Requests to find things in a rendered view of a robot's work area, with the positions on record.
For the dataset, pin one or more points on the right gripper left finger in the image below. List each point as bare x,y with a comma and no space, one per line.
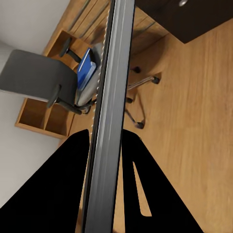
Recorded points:
49,200

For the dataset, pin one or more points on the cabinet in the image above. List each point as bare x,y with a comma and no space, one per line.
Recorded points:
87,21
187,19

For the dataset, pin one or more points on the folder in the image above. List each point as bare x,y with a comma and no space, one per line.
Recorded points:
86,69

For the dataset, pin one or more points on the swivel chair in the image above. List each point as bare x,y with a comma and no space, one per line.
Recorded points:
30,75

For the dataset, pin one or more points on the notebook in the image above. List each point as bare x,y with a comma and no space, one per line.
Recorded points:
100,183

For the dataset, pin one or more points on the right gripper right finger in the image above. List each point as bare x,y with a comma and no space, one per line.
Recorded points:
169,213

